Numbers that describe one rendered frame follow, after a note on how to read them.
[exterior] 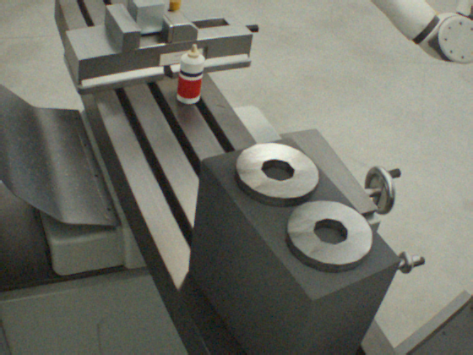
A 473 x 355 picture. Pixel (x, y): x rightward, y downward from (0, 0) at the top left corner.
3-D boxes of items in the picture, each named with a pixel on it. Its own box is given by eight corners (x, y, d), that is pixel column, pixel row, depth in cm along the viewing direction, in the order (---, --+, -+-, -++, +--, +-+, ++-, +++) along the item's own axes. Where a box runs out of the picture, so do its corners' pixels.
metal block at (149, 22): (151, 18, 120) (154, -9, 116) (161, 30, 116) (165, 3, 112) (126, 21, 118) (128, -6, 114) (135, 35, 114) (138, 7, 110)
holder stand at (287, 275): (266, 244, 90) (293, 126, 77) (355, 357, 77) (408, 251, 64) (187, 270, 85) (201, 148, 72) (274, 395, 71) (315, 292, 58)
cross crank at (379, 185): (375, 189, 159) (387, 152, 152) (399, 221, 151) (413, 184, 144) (322, 202, 153) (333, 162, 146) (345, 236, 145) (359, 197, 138)
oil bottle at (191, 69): (194, 90, 117) (201, 38, 110) (203, 102, 114) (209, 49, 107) (173, 93, 115) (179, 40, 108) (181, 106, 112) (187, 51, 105)
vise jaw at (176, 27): (173, 12, 125) (176, -4, 122) (198, 40, 117) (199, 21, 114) (145, 16, 123) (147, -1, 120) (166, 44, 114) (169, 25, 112)
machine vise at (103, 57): (220, 32, 135) (227, -12, 128) (252, 67, 126) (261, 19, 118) (62, 57, 121) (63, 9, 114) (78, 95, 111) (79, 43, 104)
